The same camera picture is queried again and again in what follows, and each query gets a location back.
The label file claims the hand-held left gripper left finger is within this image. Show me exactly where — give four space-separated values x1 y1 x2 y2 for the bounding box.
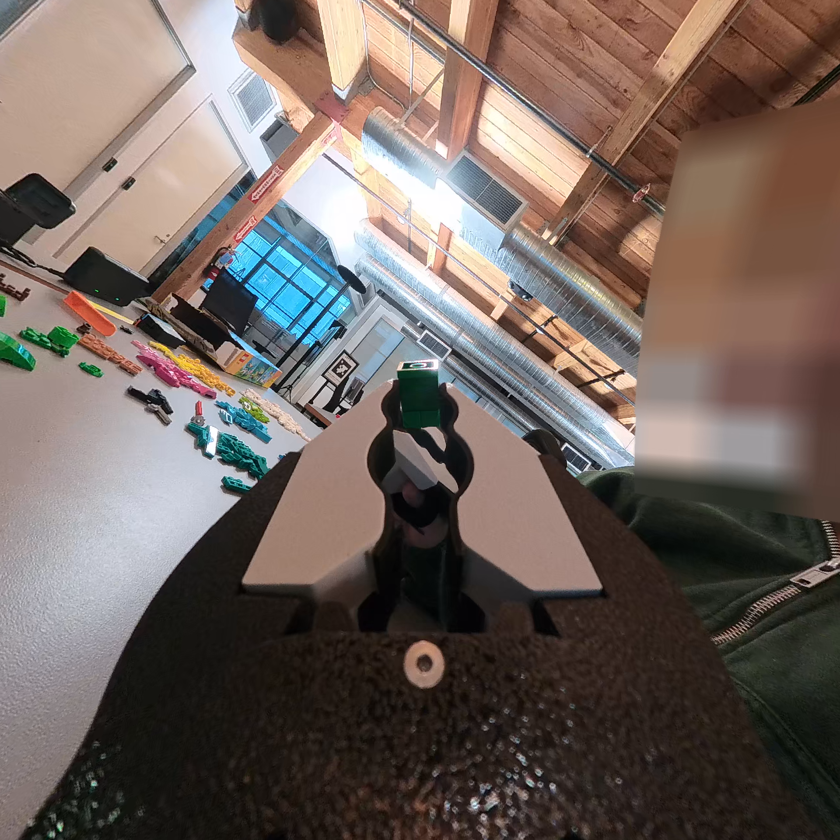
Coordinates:
241 381 403 603

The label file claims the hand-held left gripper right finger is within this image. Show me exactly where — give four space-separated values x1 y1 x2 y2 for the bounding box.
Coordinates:
438 384 605 601

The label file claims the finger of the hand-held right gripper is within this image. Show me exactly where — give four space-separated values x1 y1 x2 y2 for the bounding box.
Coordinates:
384 437 455 491

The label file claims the green lego brick assembly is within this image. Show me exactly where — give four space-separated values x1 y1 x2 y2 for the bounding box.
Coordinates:
396 359 442 431

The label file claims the pile of teal lego pieces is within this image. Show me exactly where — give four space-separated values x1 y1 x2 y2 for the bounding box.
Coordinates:
184 422 271 481

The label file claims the pile of white lego pieces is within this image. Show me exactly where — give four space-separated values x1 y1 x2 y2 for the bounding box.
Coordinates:
238 387 314 443

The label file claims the pile of turquoise lego pieces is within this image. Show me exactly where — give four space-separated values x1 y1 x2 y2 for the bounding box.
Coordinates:
214 399 274 445

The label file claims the lego set cardboard box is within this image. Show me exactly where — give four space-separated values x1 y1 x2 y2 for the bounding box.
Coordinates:
166 294 284 389

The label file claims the pile of yellow lego pieces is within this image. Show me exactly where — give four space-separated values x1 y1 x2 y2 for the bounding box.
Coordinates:
148 340 232 389

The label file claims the cluster of black lego pieces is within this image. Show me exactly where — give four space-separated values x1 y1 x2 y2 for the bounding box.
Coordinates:
125 385 176 417

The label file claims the pile of pink lego pieces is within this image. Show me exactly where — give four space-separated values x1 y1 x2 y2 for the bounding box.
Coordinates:
130 339 219 400

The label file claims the pile of coral lego pieces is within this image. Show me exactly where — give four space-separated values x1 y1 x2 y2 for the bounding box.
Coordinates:
76 332 145 378

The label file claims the cluster of green lego pieces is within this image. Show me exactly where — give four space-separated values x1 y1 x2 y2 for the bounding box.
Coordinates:
18 325 81 357

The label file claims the large green sloped lego piece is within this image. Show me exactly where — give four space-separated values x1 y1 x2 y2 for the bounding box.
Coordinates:
0 330 38 371

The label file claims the framed marker poster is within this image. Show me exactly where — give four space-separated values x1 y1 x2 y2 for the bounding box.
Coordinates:
320 350 360 386

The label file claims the black floor lamp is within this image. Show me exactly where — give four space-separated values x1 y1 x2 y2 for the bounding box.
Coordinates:
279 264 370 395

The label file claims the black computer monitor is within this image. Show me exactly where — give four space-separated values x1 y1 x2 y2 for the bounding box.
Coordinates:
199 268 260 337

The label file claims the small black box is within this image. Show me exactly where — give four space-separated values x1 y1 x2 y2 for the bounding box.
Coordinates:
135 312 187 350

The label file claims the ceiling air vent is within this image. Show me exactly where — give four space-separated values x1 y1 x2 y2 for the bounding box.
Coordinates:
445 150 530 228

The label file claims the orange brick separator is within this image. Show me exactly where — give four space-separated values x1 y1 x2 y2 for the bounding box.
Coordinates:
63 289 119 337

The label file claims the black charger box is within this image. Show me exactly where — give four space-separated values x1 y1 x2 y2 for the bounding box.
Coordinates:
64 247 153 307

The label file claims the white door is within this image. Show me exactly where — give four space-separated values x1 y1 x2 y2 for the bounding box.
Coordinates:
49 97 219 252
79 141 255 278

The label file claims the black open case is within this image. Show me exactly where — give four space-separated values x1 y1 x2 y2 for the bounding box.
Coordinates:
0 172 77 248

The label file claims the black wall speaker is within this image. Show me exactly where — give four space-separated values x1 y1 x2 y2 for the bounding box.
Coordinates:
260 117 304 163

